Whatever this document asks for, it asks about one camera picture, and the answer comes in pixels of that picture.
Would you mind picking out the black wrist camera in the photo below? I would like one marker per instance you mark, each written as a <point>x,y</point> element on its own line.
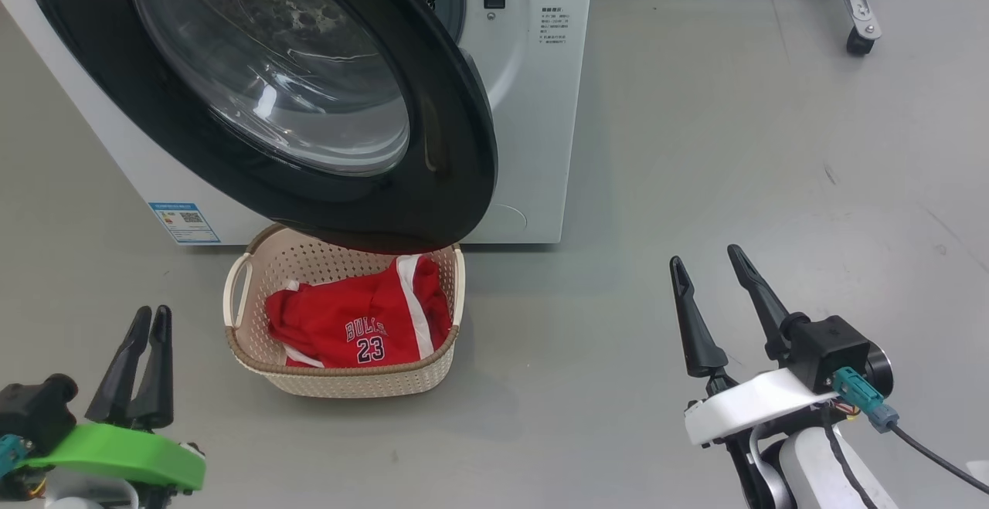
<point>830,351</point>
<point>35,412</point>

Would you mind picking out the black caster wheel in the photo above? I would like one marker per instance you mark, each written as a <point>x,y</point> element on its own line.
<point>860,42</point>

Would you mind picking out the cream perforated laundry basket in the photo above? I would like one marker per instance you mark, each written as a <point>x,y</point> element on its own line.
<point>348,381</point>

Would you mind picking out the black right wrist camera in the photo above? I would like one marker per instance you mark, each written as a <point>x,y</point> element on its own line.
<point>830,351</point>

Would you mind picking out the white washing machine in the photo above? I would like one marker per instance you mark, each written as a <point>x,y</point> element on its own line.
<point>541,146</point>

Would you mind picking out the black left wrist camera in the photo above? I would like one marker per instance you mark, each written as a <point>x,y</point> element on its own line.
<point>35,412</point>

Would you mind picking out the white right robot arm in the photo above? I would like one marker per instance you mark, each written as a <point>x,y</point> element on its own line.
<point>811,470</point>

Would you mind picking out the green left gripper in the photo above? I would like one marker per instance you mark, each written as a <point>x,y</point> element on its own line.
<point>124,451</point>

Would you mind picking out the dark round washer door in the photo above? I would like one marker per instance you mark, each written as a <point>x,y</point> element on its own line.
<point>433,146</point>

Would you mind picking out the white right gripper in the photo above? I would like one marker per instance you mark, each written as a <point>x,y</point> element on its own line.
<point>742,405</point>

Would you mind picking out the red basketball jersey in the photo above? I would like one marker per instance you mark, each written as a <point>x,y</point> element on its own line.
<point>348,316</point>

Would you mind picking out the blue energy label sticker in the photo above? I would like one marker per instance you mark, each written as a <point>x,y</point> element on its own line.
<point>185,223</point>

